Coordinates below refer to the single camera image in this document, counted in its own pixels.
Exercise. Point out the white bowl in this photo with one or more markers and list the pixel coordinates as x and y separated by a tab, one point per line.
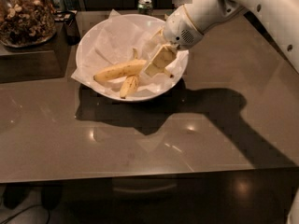
134	97

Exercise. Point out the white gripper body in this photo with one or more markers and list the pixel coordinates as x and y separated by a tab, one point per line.
178	30

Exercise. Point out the green soda can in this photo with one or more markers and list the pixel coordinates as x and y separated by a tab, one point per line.
145	7

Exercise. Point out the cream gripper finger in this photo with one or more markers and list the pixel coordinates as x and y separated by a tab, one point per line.
162	57
152	44

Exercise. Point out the short yellow banana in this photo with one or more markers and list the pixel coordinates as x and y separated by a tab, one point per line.
129	85

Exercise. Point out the dark box on table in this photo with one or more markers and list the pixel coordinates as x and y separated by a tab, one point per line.
68	18

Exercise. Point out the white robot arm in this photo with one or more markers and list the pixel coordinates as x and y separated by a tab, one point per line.
240	199

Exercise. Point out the white paper liner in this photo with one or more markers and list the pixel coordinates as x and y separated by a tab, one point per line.
118	38

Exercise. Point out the long yellow banana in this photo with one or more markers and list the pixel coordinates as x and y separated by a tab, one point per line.
114	71

